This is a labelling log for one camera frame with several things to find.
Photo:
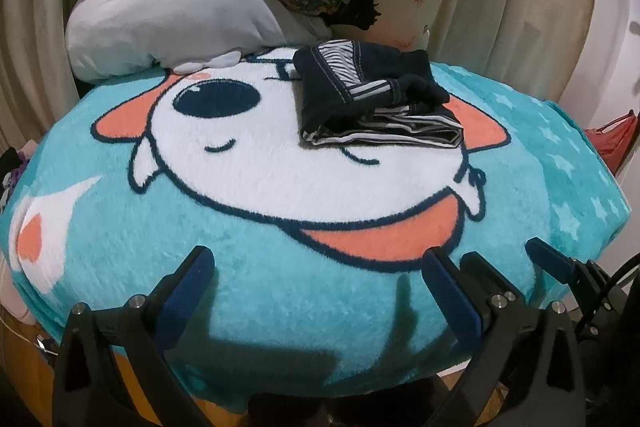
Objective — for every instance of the dark striped pants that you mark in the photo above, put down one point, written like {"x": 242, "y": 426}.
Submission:
{"x": 360, "y": 97}

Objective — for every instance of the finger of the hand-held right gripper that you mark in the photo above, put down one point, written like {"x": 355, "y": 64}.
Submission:
{"x": 550, "y": 259}

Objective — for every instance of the purple dark clothes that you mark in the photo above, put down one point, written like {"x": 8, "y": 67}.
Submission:
{"x": 12, "y": 167}

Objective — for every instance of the grey white plush pillow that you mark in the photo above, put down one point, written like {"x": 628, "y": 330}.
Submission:
{"x": 165, "y": 17}

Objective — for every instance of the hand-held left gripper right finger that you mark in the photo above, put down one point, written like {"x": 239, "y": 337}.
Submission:
{"x": 450, "y": 302}

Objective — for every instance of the pink cloth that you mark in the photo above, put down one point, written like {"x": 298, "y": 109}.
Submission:
{"x": 15, "y": 302}

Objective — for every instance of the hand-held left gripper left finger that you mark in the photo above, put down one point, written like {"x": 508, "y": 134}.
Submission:
{"x": 185, "y": 302}

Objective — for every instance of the teal cartoon printed blanket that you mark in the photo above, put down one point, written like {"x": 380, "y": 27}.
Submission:
{"x": 250, "y": 267}

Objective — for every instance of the red cloth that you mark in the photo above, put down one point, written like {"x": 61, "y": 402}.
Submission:
{"x": 620, "y": 139}

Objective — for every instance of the orange wooden furniture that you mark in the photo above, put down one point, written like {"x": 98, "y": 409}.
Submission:
{"x": 22, "y": 382}

